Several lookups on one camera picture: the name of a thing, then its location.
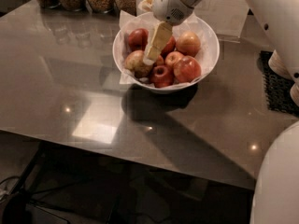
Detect small orange apple centre right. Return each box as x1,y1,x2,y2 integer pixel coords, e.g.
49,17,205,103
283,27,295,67
164,51,184,67

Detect white bowl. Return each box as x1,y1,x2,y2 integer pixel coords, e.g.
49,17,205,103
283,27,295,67
111,8,221,95

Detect large red apple front right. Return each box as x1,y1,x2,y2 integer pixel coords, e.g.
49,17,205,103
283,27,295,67
173,56,201,83

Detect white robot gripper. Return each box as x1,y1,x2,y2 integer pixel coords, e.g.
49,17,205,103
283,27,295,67
137,0,193,65

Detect black rubber mat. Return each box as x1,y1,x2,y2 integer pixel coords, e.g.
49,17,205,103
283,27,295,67
258,51,299,118

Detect red apple front middle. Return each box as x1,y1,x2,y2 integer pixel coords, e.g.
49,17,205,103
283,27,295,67
149,65,174,88

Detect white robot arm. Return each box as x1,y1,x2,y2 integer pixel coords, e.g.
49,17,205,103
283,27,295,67
137,0,299,85

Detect small red apple centre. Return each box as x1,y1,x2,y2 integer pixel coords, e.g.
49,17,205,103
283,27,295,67
154,56,164,66

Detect red apple back left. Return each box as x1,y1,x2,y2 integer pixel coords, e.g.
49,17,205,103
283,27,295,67
128,28,149,51

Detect yellow-red apple back right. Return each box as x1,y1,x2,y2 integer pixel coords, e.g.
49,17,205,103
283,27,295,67
176,31,201,57

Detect stack of paper cups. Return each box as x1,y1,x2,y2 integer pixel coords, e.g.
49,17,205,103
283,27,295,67
268,50,292,80
290,84,299,106

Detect red apple back middle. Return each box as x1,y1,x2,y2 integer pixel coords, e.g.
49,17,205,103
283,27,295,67
161,36,176,57

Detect dark round object on floor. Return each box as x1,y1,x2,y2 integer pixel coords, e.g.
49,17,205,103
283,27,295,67
0,193,29,224

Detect black cable on floor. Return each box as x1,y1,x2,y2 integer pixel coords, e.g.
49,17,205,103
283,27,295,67
0,175,76,217

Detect clear acrylic sign holder right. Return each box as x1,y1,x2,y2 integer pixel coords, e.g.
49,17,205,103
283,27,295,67
194,0,249,43

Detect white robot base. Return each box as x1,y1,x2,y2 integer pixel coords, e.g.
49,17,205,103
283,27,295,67
249,122,299,224

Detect white paper bowl liner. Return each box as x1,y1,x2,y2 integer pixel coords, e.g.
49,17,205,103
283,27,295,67
118,9,206,90

